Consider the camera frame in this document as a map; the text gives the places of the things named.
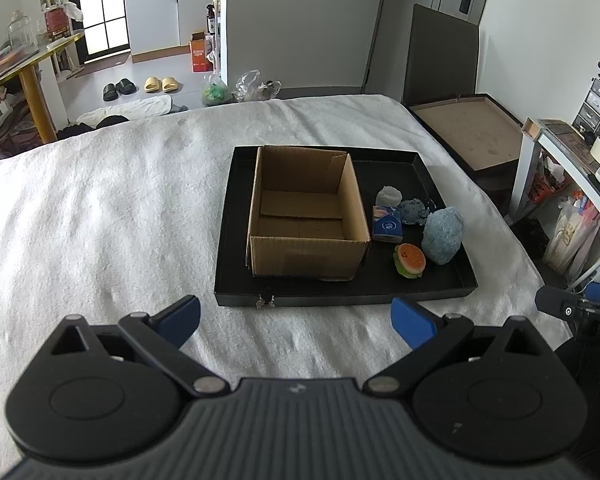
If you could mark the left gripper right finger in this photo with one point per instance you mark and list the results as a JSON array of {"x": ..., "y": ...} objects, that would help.
[{"x": 432, "y": 339}]

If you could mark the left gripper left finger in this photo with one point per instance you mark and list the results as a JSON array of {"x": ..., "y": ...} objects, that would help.
[{"x": 157, "y": 341}]

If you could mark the hamburger squishy toy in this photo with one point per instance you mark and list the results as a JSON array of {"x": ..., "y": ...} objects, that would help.
[{"x": 409, "y": 260}]

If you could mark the fluffy light blue plush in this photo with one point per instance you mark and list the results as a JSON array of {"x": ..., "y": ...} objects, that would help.
[{"x": 442, "y": 236}]

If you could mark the blue denim fabric scrap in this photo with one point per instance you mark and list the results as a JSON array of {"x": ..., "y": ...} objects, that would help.
[{"x": 413, "y": 212}]

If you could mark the white plastic ball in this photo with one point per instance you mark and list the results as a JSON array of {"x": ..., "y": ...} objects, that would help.
[{"x": 388, "y": 196}]

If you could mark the white shopping bag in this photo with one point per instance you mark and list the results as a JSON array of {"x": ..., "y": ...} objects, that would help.
[{"x": 575, "y": 230}]

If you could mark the black shallow tray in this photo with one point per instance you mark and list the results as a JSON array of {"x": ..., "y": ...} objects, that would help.
[{"x": 377, "y": 280}]

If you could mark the orange storage basket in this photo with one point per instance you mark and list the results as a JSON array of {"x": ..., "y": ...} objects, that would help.
[{"x": 549, "y": 179}]

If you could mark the white bed blanket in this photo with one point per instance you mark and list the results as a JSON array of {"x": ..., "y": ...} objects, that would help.
[{"x": 128, "y": 218}]

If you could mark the white side table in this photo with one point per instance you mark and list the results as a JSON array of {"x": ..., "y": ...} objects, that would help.
[{"x": 554, "y": 157}]

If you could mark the brown cardboard box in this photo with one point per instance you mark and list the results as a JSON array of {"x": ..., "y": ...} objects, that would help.
[{"x": 306, "y": 215}]

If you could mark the small drawer organizer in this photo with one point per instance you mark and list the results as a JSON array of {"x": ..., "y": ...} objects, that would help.
[{"x": 597, "y": 107}]

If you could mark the brown framed board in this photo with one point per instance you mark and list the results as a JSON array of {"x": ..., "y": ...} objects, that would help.
[{"x": 480, "y": 134}]

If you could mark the white folded floor towel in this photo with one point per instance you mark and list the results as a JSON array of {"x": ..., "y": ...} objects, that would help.
[{"x": 134, "y": 110}]

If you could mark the left black slipper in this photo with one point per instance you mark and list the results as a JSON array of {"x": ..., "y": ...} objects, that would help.
[{"x": 109, "y": 93}]

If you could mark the black slipper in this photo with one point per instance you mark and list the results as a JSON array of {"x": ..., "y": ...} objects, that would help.
[
  {"x": 126, "y": 87},
  {"x": 109, "y": 93}
]

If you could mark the green item plastic bag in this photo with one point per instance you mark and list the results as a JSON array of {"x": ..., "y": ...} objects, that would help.
[{"x": 215, "y": 91}]

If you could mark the right black slipper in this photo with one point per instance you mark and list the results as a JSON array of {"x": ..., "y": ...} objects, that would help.
[{"x": 126, "y": 87}]

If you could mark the clear plastic bag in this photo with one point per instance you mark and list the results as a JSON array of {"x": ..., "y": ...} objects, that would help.
[{"x": 251, "y": 88}]

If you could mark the orange cardboard carton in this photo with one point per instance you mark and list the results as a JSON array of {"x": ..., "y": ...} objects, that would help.
[{"x": 200, "y": 49}]

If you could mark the dark olive upright panel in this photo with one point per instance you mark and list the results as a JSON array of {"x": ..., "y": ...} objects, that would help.
[{"x": 442, "y": 57}]

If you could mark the yellow leg table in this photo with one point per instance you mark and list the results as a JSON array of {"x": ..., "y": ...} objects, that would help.
[{"x": 32, "y": 90}]

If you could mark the white kitchen cabinet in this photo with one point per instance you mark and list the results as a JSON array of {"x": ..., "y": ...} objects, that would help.
[{"x": 159, "y": 25}]

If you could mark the black spray bottle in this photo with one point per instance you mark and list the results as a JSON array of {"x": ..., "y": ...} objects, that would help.
[{"x": 211, "y": 19}]

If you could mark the red canister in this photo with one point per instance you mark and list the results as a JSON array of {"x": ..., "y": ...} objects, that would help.
[{"x": 56, "y": 21}]

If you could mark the glass jar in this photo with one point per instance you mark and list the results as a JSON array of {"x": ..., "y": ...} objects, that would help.
[{"x": 20, "y": 33}]

